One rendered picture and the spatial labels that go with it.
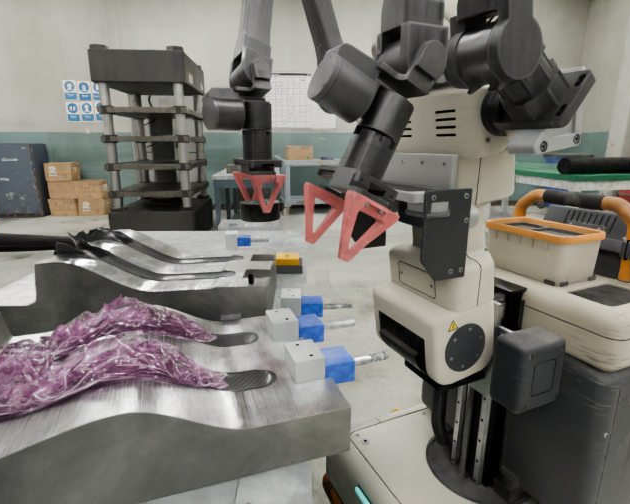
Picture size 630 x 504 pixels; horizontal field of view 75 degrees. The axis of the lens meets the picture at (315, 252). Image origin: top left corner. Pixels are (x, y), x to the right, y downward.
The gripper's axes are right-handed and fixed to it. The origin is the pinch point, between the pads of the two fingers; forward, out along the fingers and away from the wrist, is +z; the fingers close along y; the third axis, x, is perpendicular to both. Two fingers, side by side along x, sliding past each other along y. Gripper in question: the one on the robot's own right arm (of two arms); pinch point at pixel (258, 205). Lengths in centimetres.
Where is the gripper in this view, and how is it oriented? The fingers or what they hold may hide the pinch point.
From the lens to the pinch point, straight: 84.2
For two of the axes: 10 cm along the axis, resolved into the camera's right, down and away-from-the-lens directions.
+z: -0.1, 9.7, 2.5
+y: 4.8, 2.3, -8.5
